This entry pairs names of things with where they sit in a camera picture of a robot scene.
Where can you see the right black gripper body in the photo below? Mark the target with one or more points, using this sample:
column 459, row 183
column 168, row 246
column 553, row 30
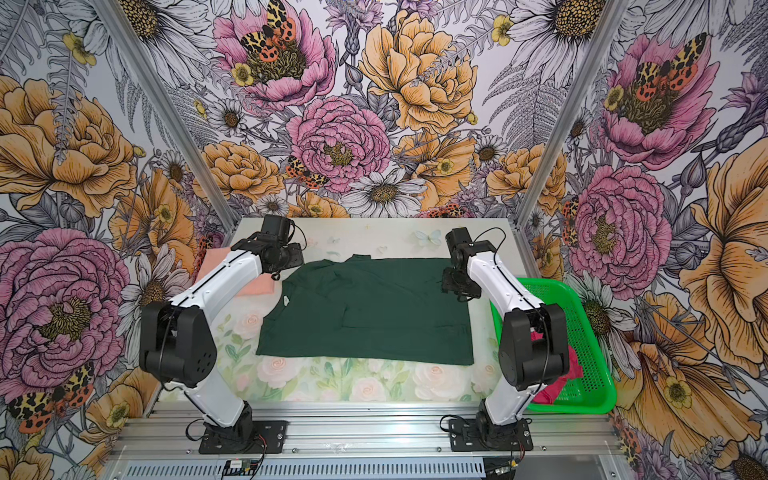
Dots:
column 459, row 281

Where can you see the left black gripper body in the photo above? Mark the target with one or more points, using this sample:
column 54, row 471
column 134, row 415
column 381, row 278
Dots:
column 291, row 256

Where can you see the dark green t-shirt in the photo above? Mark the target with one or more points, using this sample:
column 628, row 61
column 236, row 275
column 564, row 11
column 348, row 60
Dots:
column 389, row 309

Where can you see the green plastic laundry basket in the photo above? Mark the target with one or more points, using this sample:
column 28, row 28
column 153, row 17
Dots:
column 594, row 393

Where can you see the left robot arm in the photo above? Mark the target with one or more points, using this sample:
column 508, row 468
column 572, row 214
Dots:
column 177, row 345

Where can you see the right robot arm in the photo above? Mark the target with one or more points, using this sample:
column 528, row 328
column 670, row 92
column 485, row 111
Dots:
column 533, row 348

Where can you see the folded peach t-shirt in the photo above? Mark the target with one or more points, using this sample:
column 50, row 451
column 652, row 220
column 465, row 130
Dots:
column 263, row 285

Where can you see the magenta t-shirt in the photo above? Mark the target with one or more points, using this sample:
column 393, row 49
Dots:
column 552, row 391

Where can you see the small green circuit board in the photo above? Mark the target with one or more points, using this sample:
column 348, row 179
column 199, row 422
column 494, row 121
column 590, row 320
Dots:
column 237, row 468

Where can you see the left aluminium frame post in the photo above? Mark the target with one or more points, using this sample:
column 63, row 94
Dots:
column 138, row 58

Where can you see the aluminium frame post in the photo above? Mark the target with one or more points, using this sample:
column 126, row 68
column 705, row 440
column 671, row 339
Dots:
column 607, row 26
column 138, row 58

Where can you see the right aluminium frame post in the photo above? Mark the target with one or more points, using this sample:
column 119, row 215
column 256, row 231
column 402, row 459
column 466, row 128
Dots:
column 607, row 26

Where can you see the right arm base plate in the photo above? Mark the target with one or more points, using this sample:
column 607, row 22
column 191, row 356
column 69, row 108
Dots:
column 466, row 435

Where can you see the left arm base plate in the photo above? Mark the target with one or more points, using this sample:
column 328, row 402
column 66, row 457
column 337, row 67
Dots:
column 264, row 437

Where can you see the aluminium mounting rail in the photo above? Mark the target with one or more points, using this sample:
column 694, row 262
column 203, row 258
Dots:
column 369, row 441

